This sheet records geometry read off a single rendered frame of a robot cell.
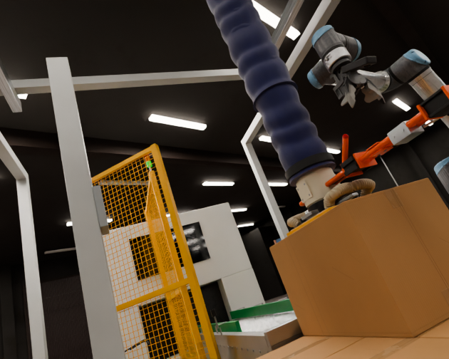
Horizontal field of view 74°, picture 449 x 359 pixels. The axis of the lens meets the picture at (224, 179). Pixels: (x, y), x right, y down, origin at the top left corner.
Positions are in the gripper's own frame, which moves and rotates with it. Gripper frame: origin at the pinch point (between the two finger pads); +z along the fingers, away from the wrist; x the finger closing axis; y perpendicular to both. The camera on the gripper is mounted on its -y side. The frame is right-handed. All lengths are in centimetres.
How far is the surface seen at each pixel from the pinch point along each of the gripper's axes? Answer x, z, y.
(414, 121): 3.2, 14.8, -11.0
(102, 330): 103, 36, 141
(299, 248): 21, 34, 44
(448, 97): 4.3, 15.4, -22.2
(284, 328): 26, 63, 73
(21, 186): 187, -176, 355
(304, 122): 1.3, -15.3, 30.8
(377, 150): 3.1, 15.2, 4.6
